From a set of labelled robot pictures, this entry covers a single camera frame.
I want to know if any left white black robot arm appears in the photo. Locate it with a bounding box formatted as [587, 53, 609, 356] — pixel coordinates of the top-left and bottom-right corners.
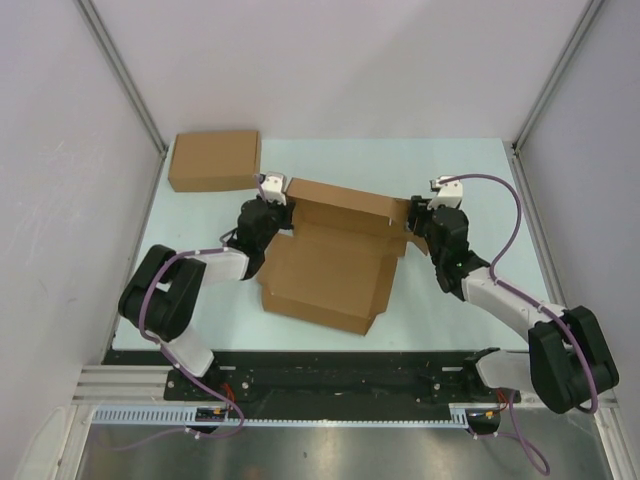
[118, 196, 295, 400]

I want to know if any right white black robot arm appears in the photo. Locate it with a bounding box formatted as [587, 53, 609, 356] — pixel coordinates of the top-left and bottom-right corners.
[407, 196, 620, 414]

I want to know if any closed brown cardboard box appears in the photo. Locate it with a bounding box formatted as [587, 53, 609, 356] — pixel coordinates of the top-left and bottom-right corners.
[168, 130, 261, 193]

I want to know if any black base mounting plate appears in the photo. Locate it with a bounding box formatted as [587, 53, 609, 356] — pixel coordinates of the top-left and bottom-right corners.
[164, 349, 521, 406]

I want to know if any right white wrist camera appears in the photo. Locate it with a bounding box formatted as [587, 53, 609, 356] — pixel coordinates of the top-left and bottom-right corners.
[428, 176, 463, 210]

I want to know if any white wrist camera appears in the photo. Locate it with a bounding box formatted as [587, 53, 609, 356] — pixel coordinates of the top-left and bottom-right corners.
[428, 176, 463, 210]
[254, 172, 287, 206]

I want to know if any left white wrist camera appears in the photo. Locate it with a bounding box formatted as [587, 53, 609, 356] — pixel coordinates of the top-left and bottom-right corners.
[254, 172, 287, 206]

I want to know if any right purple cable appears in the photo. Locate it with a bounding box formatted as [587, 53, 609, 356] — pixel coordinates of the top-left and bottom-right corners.
[439, 172, 601, 475]

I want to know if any purple cable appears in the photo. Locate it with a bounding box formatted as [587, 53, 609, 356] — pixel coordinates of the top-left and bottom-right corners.
[94, 173, 266, 449]
[439, 172, 601, 475]

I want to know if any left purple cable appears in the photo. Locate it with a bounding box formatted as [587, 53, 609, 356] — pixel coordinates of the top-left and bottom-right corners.
[94, 173, 266, 449]

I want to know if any front aluminium extrusion rail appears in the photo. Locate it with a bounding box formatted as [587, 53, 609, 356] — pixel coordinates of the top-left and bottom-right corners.
[72, 364, 619, 407]

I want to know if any white slotted cable duct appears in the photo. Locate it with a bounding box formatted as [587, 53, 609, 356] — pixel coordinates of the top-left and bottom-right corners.
[92, 402, 468, 429]

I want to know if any right aluminium frame post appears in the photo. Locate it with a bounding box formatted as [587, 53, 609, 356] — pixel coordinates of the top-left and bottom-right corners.
[511, 0, 608, 156]

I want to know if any aluminium frame post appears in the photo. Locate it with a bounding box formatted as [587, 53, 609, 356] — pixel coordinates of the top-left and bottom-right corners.
[511, 0, 608, 156]
[72, 0, 168, 156]

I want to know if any left aluminium frame post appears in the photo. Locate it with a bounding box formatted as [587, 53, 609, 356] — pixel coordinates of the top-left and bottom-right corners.
[72, 0, 168, 156]

